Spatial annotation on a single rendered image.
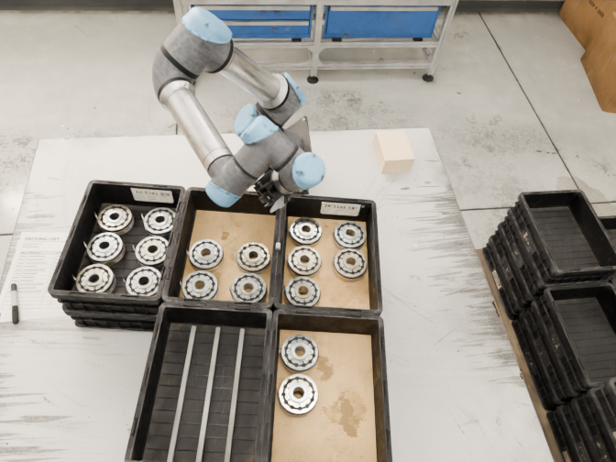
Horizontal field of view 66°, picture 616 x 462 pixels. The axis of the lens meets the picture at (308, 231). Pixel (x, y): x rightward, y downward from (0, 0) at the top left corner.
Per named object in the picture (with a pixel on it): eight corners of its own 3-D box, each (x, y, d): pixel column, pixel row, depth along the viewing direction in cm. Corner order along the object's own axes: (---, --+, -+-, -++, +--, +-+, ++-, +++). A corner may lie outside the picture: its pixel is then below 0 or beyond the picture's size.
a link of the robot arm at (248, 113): (253, 141, 173) (225, 121, 164) (279, 115, 169) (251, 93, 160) (261, 159, 165) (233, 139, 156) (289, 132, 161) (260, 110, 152)
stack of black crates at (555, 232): (479, 248, 241) (518, 192, 204) (534, 245, 245) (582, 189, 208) (507, 322, 219) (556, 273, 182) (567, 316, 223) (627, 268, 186)
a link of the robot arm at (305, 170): (307, 141, 103) (335, 167, 105) (288, 151, 113) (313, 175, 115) (287, 168, 101) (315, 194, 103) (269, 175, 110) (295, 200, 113)
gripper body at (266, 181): (246, 185, 125) (261, 179, 114) (269, 166, 128) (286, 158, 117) (264, 208, 127) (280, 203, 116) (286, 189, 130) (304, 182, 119)
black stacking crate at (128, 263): (100, 203, 158) (90, 181, 149) (191, 209, 159) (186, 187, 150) (61, 313, 135) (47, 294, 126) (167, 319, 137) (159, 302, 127)
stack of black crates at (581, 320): (509, 322, 219) (544, 287, 191) (568, 316, 223) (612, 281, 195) (543, 412, 197) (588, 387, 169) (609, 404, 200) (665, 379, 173)
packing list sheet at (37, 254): (16, 233, 162) (15, 232, 161) (87, 228, 165) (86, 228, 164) (-8, 323, 143) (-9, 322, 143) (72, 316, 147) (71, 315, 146)
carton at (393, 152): (372, 145, 199) (376, 131, 193) (400, 143, 200) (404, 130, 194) (380, 173, 190) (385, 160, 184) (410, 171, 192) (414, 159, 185)
